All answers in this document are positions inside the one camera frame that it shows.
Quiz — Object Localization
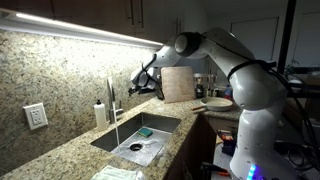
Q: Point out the white wall power outlet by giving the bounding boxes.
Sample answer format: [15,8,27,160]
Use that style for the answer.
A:
[23,103,48,130]

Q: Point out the blue plastic water bottle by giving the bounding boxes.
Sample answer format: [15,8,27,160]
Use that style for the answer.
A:
[224,84,232,100]

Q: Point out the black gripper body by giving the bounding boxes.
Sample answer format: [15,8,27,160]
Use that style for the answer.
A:
[128,81,156,96]

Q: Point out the cream frying pan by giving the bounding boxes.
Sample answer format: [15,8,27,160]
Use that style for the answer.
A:
[192,97,233,112]

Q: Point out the metal spice rack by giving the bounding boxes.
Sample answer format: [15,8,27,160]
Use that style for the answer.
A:
[193,73,218,99]

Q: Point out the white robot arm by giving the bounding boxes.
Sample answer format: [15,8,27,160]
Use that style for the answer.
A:
[129,27,298,180]

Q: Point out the white soap dispenser bottle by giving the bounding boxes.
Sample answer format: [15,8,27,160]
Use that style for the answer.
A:
[94,100,107,131]

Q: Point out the green sponge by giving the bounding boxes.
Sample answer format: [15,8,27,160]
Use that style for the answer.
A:
[138,128,153,138]

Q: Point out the under cabinet light strip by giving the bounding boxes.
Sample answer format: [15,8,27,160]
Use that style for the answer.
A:
[0,8,163,49]

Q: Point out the dark wooden upper cabinets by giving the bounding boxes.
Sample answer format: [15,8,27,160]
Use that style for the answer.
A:
[0,0,207,42]

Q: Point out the chrome kitchen faucet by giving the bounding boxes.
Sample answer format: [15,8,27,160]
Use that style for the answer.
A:
[107,77,123,124]

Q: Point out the stainless steel sink basin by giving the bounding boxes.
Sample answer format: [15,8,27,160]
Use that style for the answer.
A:
[92,113,181,166]

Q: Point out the wooden cutting board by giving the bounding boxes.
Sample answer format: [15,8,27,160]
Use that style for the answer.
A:
[161,66,195,103]

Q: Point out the white green cloth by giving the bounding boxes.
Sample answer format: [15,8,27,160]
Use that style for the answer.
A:
[91,165,147,180]

